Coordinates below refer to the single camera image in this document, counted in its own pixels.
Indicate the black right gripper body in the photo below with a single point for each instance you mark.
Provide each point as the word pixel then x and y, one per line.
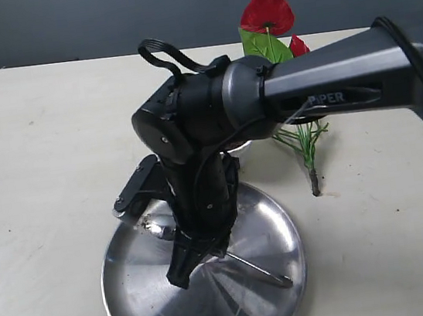
pixel 204 201

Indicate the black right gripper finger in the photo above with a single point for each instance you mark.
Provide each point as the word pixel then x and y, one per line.
pixel 187 253

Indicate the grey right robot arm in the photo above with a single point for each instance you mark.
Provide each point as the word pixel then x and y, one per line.
pixel 199 110

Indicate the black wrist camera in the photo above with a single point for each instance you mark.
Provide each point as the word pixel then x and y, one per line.
pixel 147 183

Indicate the round stainless steel plate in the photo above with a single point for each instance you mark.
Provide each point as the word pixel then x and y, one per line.
pixel 262 274

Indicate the artificial red anthurium plant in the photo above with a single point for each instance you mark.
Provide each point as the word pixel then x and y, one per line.
pixel 261 24

